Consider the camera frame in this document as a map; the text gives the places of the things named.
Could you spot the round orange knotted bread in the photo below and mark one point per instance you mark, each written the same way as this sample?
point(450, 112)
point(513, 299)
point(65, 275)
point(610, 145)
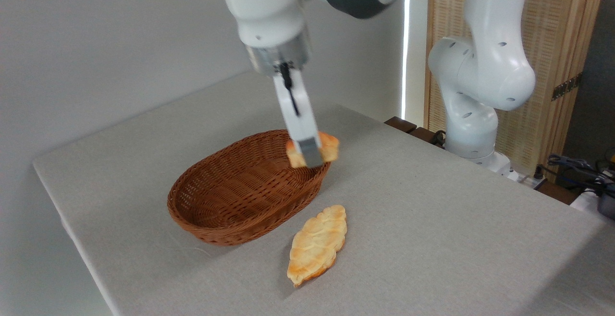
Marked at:
point(330, 148)

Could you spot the dark brown wooden board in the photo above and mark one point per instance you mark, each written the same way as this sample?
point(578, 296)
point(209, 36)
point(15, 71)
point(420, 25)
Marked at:
point(555, 192)

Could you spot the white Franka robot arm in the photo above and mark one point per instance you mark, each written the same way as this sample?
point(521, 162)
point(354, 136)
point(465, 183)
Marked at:
point(259, 4)

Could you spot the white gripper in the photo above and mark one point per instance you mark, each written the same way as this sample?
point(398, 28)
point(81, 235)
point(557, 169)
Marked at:
point(300, 104)

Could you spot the brown wicker oval basket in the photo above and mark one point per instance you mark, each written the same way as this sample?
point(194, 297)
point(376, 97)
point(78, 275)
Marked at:
point(230, 196)

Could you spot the long flat pale bread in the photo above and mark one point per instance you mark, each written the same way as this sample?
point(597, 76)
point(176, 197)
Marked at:
point(317, 246)

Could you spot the dark brown wooden block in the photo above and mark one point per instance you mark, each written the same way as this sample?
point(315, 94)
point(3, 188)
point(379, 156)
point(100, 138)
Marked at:
point(425, 136)
point(400, 124)

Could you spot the dark metal screen hinge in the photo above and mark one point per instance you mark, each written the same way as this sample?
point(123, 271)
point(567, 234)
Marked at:
point(567, 87)

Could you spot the wooden slatted folding screen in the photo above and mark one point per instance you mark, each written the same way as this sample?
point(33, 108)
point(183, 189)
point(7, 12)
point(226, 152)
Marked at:
point(552, 28)

